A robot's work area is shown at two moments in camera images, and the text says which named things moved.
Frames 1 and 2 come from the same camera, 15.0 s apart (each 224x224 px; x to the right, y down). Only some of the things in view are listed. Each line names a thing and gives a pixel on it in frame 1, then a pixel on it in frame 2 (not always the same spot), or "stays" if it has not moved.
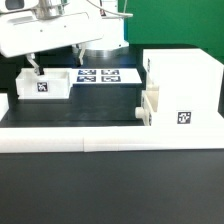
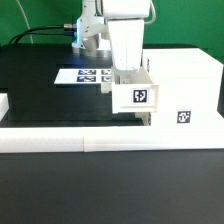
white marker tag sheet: (105, 76) stays
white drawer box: (54, 83) → (133, 92)
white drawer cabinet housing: (189, 82) stays
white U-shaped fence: (89, 139) stays
